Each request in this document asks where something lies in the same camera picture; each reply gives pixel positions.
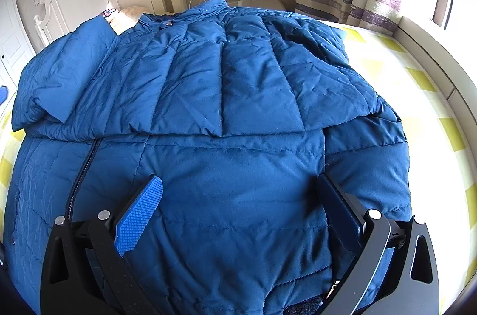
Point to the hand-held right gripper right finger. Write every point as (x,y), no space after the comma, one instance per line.
(335,210)

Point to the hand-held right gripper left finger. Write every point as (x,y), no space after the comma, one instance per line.
(141,210)

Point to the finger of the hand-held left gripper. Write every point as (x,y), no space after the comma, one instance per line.
(3,94)

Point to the blue down jacket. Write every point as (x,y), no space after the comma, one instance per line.
(223,114)

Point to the white wardrobe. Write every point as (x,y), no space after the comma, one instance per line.
(13,39)

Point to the yellow checkered bed sheet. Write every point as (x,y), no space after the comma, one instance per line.
(421,114)

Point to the floral printed pillow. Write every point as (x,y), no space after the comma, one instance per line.
(107,13)

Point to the cream pillow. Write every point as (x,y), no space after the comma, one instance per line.
(130,17)

